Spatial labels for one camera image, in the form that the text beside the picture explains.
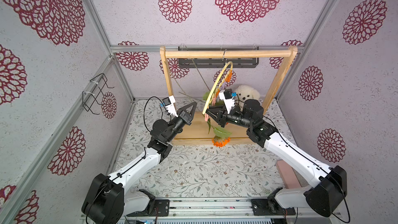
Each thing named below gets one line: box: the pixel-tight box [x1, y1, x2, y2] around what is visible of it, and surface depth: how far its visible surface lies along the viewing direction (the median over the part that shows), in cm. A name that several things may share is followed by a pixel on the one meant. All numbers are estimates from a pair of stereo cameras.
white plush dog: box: [233, 84, 261, 109], surface depth 101 cm
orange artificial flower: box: [206, 118, 233, 148], surface depth 73 cm
